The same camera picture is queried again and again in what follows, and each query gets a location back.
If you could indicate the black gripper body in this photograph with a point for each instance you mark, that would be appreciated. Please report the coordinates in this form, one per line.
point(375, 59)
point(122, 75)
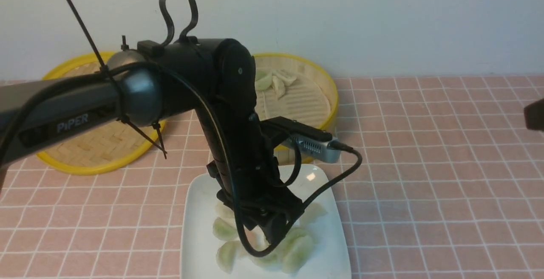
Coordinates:
point(245, 167)

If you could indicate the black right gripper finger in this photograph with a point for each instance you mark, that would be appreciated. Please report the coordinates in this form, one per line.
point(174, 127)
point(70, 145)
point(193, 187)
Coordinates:
point(274, 227)

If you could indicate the white dumpling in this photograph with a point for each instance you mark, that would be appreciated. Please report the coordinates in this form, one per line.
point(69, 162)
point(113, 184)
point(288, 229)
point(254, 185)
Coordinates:
point(278, 87)
point(287, 78)

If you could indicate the green dumpling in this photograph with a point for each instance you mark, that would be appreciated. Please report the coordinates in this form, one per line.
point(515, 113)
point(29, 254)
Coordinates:
point(263, 80)
point(270, 261)

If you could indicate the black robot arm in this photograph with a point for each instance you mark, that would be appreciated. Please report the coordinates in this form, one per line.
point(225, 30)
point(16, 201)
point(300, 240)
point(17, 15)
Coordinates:
point(143, 86)

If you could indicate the green dumpling plate right upper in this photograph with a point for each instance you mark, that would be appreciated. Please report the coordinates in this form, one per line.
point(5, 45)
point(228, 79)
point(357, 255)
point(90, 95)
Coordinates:
point(298, 232)

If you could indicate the green dumpling plate bottom right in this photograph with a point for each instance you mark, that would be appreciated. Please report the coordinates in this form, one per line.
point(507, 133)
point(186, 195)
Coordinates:
point(297, 253)

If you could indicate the pale green dumpling plate top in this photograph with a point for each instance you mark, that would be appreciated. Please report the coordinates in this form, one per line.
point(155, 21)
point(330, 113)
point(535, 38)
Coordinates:
point(224, 212)

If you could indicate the white dumpling plate right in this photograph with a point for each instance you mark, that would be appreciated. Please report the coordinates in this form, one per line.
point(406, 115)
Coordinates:
point(312, 214)

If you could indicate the green dumpling plate bottom left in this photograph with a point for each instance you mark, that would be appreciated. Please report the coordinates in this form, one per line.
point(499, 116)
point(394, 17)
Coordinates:
point(226, 255)

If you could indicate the white square plate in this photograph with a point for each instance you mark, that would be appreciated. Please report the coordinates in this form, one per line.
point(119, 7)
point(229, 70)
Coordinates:
point(329, 260)

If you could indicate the white steamer liner cloth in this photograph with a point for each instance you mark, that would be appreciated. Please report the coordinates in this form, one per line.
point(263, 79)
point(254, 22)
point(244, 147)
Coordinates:
point(309, 100)

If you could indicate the yellow-rimmed bamboo steamer basket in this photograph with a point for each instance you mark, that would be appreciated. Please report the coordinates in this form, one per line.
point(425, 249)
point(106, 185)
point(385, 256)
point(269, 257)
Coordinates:
point(300, 65)

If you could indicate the green dumpling in steamer back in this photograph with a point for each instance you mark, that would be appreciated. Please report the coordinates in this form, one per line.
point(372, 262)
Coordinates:
point(263, 80)

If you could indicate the woven bamboo steamer lid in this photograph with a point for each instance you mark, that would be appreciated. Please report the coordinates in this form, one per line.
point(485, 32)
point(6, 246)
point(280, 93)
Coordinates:
point(101, 150)

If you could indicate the black object right edge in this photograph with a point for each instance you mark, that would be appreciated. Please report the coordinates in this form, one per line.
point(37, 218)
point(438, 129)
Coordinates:
point(534, 116)

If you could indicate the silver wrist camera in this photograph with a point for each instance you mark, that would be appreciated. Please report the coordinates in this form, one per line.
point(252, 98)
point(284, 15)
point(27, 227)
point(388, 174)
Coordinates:
point(316, 148)

